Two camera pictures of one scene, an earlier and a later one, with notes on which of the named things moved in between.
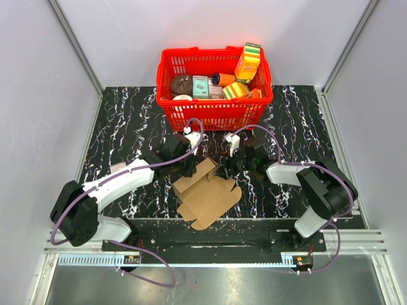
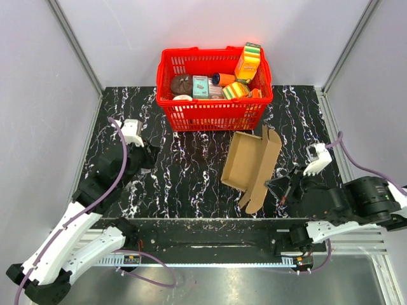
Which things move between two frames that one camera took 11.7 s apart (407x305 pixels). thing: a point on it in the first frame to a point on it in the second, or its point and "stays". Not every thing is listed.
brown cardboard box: x=205 y=196 to x=250 y=165
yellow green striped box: x=235 y=90 stays
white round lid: x=182 y=97 stays
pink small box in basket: x=215 y=92 stays
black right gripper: x=223 y=171 to x=282 y=187
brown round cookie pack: x=181 y=85 stays
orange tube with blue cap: x=222 y=79 stays
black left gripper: x=191 y=171 to x=150 y=153
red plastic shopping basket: x=215 y=115 stays
